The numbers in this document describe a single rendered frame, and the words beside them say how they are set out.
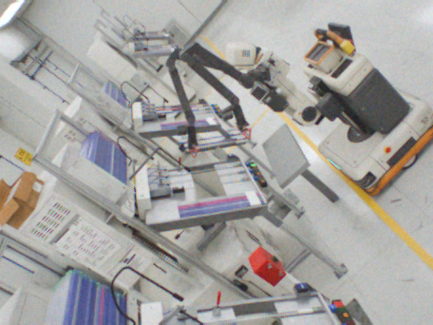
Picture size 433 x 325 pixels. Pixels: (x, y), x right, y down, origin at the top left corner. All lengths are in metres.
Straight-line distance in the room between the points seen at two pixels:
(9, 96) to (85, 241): 3.53
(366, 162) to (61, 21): 8.35
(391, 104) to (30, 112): 4.25
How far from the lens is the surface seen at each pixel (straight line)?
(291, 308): 2.01
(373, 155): 3.08
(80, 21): 10.43
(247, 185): 2.92
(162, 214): 2.70
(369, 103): 2.97
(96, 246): 2.66
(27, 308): 1.82
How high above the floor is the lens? 2.14
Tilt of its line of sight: 23 degrees down
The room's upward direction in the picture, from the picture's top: 51 degrees counter-clockwise
